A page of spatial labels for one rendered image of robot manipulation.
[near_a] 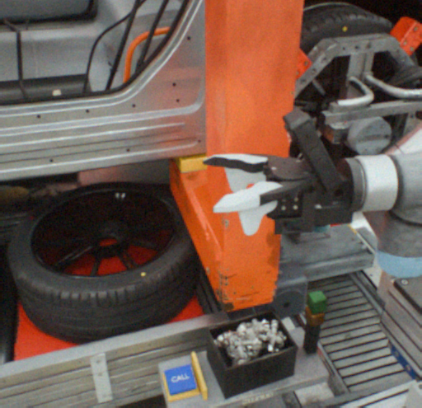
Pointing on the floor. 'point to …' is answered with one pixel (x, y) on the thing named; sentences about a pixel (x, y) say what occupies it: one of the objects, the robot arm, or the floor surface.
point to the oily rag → (43, 195)
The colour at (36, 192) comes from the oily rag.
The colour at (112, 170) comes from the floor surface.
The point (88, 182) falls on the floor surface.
